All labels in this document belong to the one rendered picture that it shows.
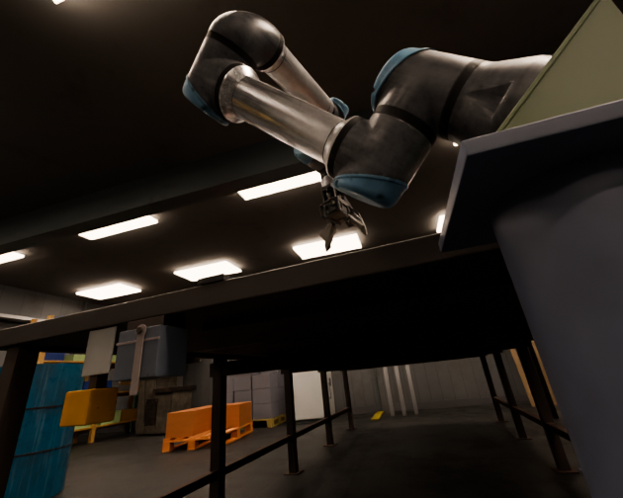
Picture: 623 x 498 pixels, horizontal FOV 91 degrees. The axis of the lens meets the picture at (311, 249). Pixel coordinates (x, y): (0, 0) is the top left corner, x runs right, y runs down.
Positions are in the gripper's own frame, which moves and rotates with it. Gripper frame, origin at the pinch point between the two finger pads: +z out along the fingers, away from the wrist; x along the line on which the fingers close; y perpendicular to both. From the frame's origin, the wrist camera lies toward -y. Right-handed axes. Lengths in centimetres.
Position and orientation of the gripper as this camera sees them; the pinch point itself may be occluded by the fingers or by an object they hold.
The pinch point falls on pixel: (347, 244)
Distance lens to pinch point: 97.6
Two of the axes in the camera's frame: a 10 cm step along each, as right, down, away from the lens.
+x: 7.8, -3.4, -5.2
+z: 1.2, 9.0, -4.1
